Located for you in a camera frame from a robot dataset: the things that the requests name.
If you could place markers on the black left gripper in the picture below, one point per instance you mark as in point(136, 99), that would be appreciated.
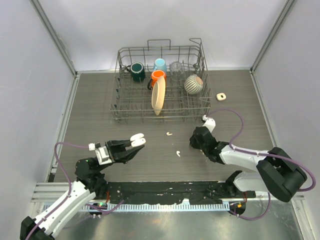
point(115, 146)

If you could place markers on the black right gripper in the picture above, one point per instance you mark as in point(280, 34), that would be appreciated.
point(193, 142)

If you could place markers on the white earbud charging case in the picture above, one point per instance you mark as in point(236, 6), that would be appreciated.
point(137, 140)

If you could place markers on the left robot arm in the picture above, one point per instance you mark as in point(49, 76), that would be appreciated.
point(90, 183)

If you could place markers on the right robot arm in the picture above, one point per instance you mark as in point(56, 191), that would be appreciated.
point(274, 173)

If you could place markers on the beige earbud charging case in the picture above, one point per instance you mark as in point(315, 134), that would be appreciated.
point(221, 97)

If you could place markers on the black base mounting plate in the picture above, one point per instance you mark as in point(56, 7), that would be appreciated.
point(174, 192)

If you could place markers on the striped ceramic bowl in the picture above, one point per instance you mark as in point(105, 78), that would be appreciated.
point(193, 84)

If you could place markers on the beige plate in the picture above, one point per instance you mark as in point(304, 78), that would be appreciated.
point(158, 95)

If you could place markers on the clear glass cup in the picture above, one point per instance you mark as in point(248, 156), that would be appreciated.
point(176, 71)

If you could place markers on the orange mug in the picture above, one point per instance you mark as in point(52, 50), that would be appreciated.
point(155, 75)

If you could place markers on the dark green mug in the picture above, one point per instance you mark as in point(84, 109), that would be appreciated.
point(137, 71)

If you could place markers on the light blue mug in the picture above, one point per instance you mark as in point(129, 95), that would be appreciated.
point(160, 64)

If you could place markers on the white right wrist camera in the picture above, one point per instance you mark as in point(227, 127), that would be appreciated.
point(209, 123)

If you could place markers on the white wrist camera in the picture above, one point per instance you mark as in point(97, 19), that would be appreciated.
point(209, 123)
point(101, 152)

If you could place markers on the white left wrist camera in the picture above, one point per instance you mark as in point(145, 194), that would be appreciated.
point(101, 152)

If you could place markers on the white slotted cable duct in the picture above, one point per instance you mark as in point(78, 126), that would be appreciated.
point(185, 206)

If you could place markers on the grey wire dish rack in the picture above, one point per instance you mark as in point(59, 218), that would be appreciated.
point(132, 100)

